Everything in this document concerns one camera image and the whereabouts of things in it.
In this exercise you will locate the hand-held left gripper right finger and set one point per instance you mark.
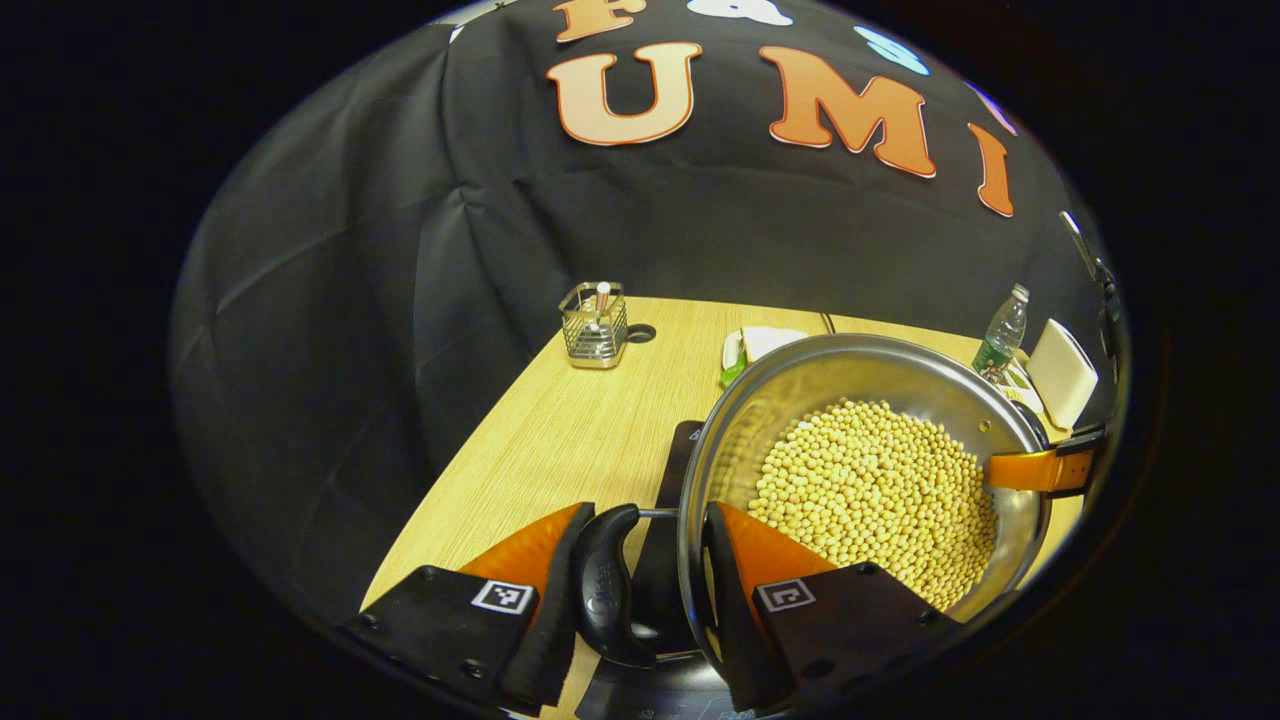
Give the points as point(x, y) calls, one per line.
point(735, 620)

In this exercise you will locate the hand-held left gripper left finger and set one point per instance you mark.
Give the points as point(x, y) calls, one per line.
point(555, 610)

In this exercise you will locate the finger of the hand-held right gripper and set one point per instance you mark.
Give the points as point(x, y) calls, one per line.
point(1035, 470)

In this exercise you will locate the black induction cooktop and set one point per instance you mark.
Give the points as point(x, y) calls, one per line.
point(640, 695)

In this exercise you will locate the pile of yellow soybeans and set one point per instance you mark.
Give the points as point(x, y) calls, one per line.
point(870, 490)

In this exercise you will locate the stainless steel pot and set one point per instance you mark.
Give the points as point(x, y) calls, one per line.
point(760, 420)

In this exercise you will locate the white divided bean dish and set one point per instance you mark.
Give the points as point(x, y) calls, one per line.
point(1025, 395)

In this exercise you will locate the white toaster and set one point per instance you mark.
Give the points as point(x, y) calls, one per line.
point(1062, 375)

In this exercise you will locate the clear plastic water bottle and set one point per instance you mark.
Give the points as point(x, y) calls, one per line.
point(1000, 340)

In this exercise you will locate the sandwich with lettuce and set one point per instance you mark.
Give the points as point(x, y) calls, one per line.
point(768, 342)

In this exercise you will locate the pale pink utensil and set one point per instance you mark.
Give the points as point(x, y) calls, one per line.
point(603, 300)

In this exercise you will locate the black backdrop cloth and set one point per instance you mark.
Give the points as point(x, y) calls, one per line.
point(350, 250)

